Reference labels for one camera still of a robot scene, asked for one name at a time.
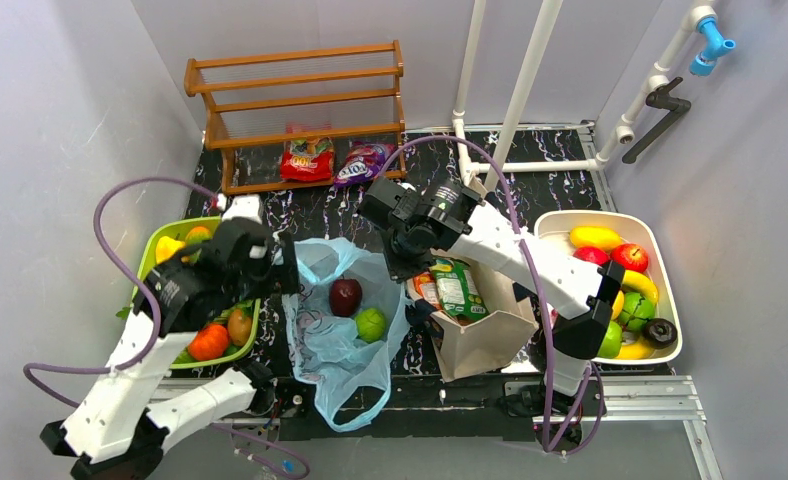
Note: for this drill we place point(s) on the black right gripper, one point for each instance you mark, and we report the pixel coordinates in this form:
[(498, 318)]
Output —
[(399, 263)]

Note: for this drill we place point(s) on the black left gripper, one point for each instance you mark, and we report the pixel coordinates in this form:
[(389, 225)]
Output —
[(284, 263)]

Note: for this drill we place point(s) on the orange snack bag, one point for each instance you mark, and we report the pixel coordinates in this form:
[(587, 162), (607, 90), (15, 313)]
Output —
[(425, 286)]

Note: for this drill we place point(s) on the green Fox's candy bag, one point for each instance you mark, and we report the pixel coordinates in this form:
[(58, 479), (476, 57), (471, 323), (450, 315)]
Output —
[(457, 291)]

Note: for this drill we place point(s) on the dark red apple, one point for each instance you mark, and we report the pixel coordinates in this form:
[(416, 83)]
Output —
[(345, 297)]

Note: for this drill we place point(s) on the green custard apple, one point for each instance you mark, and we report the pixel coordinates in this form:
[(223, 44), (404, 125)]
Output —
[(371, 325)]

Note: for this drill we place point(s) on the beige canvas tote bag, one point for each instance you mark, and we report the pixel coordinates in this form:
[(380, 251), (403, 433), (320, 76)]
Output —
[(475, 322)]

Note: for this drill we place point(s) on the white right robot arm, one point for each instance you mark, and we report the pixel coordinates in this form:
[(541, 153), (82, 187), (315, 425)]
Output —
[(582, 293)]

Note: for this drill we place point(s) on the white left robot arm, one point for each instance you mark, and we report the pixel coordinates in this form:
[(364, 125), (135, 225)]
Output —
[(117, 431)]

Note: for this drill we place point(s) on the purple Fox's candy bag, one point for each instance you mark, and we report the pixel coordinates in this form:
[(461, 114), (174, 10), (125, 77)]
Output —
[(363, 163)]

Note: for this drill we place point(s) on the red snack bag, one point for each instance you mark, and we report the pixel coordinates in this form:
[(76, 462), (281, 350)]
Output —
[(307, 160)]

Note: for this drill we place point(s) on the brown potato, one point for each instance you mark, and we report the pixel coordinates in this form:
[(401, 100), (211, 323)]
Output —
[(239, 326)]

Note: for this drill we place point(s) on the green vegetable basket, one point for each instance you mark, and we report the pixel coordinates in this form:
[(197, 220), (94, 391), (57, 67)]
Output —
[(178, 232)]

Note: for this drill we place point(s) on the green orange mango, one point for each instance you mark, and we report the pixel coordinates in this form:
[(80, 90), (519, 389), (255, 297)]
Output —
[(196, 237)]

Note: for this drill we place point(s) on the orange bell pepper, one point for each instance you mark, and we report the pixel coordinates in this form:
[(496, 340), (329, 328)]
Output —
[(210, 343)]

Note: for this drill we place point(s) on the yellow bell pepper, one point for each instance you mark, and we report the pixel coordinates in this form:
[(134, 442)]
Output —
[(166, 247)]

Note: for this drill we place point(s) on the white fruit tray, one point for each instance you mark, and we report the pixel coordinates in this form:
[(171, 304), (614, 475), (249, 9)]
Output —
[(555, 228)]

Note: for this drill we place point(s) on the wooden shelf rack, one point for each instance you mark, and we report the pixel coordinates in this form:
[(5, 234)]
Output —
[(298, 97)]

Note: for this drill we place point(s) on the yellow mango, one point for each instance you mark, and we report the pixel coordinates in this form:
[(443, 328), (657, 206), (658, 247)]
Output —
[(602, 238)]

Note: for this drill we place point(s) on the red peach apple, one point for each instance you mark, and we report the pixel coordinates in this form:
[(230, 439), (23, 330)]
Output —
[(632, 256)]

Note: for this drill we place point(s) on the yellow banana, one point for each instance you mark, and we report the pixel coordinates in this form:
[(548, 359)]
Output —
[(640, 299)]

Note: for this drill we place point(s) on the dark mangosteen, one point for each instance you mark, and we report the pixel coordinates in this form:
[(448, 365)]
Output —
[(660, 333)]

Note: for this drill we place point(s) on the blue pipe valve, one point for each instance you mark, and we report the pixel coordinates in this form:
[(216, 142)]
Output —
[(717, 46)]

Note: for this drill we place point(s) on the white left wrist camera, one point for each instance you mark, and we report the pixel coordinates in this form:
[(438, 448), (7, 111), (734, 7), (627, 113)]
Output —
[(242, 208)]

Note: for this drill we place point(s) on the white pvc pipe frame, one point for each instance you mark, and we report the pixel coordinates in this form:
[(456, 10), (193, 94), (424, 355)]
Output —
[(652, 112)]

